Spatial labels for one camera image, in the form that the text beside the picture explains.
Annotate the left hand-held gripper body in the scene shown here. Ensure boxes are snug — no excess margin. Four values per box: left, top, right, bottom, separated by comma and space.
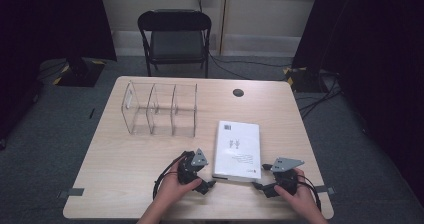
177, 148, 209, 189

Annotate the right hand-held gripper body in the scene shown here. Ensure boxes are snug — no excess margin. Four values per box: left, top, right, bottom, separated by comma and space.
270, 157, 305, 196

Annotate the white book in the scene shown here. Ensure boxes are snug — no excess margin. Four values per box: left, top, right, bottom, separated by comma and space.
212, 120, 262, 183

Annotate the clear acrylic book rack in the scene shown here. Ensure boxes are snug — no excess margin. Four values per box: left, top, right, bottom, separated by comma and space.
120, 80, 198, 138

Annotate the person's left hand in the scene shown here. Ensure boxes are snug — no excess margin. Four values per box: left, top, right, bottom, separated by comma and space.
159, 170, 203, 207

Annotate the person's right hand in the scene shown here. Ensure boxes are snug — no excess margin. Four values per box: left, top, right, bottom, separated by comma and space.
273, 168, 321, 217

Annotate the grey tape strip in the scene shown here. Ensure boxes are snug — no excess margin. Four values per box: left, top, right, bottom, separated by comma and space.
314, 185, 336, 196
57, 187, 85, 199

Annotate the black stand base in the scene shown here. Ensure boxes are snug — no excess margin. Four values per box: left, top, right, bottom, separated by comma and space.
53, 57, 106, 88
283, 66, 334, 94

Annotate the black folding chair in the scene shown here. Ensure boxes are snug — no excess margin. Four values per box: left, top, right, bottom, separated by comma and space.
137, 9, 213, 78

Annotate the black curtain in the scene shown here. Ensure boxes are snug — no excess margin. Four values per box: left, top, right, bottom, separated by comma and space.
0, 0, 118, 142
292, 0, 424, 198

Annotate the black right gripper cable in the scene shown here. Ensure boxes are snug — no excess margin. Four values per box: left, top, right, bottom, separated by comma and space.
296, 175, 323, 212

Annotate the bundle of black floor cables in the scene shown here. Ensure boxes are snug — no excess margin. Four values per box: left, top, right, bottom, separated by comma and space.
297, 71, 344, 119

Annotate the black wall socket cable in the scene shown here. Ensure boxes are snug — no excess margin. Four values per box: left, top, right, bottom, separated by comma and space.
197, 0, 292, 82

